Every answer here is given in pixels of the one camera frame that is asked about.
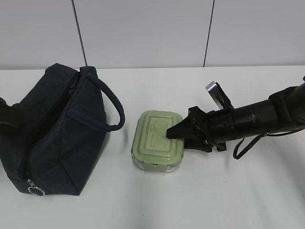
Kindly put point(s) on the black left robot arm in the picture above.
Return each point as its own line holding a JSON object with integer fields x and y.
{"x": 9, "y": 118}

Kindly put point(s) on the green lidded glass container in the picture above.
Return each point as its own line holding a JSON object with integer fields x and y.
{"x": 151, "y": 149}

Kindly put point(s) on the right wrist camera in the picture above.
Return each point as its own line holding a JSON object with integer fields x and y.
{"x": 218, "y": 95}

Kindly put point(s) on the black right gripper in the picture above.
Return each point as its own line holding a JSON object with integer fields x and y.
{"x": 195, "y": 123}

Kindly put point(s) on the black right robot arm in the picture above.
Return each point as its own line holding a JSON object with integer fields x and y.
{"x": 283, "y": 113}

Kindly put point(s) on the navy blue lunch bag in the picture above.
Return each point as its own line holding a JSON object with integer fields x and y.
{"x": 64, "y": 120}

